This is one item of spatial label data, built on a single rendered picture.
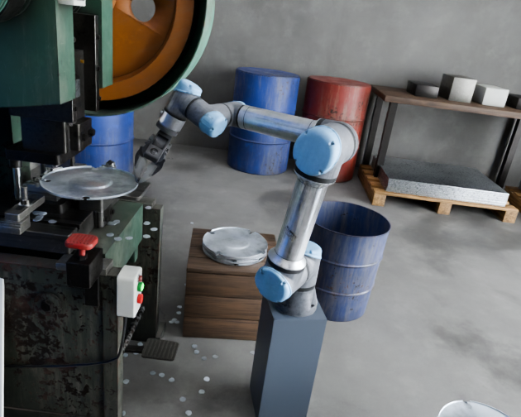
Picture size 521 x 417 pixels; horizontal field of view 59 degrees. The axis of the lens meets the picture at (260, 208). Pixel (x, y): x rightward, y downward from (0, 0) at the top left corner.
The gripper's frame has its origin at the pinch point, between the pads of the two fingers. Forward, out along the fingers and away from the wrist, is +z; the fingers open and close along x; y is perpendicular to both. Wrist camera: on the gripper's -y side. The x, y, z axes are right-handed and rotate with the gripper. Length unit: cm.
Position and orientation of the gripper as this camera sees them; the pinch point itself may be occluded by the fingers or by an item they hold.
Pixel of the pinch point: (138, 179)
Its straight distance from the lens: 152.7
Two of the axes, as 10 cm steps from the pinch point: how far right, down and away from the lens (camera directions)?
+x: -8.5, -4.9, -2.0
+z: -5.3, 7.8, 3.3
